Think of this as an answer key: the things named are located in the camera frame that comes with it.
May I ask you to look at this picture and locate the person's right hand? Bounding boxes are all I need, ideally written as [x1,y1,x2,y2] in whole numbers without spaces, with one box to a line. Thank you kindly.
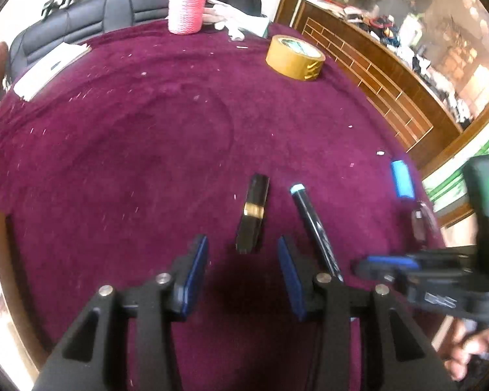
[442,320,489,381]

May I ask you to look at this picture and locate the maroon tablecloth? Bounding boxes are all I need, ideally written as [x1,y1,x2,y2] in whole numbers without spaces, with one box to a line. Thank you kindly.
[0,20,449,391]

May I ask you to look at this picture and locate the wooden brick-pattern cabinet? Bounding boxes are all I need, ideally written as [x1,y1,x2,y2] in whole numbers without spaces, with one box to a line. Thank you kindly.
[275,0,489,229]

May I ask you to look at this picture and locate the black leather sofa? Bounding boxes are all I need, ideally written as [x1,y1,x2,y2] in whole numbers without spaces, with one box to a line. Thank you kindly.
[8,0,262,79]

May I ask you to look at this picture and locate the pink rope basket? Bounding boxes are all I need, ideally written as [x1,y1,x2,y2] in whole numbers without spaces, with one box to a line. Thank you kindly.
[165,0,215,35]

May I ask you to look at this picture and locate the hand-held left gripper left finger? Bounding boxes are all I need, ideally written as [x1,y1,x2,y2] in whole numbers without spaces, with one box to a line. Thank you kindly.
[33,234,209,391]

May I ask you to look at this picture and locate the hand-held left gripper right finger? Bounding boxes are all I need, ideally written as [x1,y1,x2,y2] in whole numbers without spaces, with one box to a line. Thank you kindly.
[277,235,459,391]

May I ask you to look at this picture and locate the blue battery pack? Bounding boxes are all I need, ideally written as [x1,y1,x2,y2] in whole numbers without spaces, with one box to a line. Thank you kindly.
[391,160,416,200]

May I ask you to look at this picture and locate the black gold lipstick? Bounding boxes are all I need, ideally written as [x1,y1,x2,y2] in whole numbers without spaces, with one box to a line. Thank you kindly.
[235,173,271,255]

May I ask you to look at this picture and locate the white notebook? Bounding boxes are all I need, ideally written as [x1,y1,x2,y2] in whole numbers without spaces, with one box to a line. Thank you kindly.
[12,42,93,101]

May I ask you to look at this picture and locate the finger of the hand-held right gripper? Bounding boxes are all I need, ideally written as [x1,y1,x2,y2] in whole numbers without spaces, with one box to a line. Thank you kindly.
[352,253,423,282]

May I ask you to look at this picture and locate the clear frame glasses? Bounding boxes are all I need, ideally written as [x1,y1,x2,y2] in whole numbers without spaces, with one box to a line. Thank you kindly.
[411,199,437,250]

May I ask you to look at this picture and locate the yellow tape roll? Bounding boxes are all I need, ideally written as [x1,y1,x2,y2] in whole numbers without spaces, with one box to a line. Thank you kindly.
[265,34,327,82]

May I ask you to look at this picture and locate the black marker blue cap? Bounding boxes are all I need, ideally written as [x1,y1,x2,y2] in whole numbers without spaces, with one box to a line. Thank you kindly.
[290,184,345,283]

